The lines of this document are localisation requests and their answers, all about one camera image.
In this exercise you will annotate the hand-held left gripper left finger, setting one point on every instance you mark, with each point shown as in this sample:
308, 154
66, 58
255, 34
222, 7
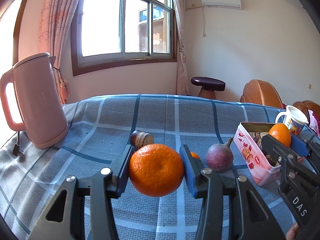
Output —
123, 175

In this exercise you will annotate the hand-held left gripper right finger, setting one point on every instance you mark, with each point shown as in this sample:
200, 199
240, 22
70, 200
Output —
188, 172

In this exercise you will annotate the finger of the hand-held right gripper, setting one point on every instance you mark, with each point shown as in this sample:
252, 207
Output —
298, 146
277, 150

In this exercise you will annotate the small orange mandarin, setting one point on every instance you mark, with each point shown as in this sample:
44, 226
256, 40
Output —
195, 155
280, 132

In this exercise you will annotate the pink tin box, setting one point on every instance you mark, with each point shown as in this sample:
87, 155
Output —
246, 155

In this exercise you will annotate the large orange mandarin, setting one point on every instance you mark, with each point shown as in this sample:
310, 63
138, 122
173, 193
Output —
156, 170

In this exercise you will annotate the purple passion fruit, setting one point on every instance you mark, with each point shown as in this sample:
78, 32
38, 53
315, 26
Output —
218, 158

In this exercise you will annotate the person's right hand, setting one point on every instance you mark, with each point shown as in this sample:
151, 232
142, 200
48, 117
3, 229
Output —
292, 232

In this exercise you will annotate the white printed mug with lid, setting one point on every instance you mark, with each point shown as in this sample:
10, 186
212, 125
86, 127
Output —
296, 120

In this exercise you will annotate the pink floral clothing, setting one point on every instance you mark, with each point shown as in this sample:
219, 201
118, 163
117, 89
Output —
315, 122

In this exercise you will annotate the brown leather armchair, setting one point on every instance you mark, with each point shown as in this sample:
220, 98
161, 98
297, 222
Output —
303, 105
260, 93

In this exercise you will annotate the blue plaid cloth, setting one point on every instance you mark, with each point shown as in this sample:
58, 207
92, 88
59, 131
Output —
100, 135

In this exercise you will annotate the dark round stool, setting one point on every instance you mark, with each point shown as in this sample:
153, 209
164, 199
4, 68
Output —
207, 83

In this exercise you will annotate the pink electric kettle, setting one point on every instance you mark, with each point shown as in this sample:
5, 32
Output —
37, 100

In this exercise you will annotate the pale plain curtain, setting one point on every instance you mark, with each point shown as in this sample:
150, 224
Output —
181, 42

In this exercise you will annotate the red window sticker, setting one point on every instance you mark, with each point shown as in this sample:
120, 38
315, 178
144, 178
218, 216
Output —
157, 39

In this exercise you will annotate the brown framed window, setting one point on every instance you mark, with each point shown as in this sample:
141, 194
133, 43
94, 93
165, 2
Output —
105, 22

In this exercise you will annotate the pink embroidered curtain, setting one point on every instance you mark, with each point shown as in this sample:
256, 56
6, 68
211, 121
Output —
57, 30

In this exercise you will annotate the white air conditioner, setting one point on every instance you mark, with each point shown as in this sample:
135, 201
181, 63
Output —
221, 0

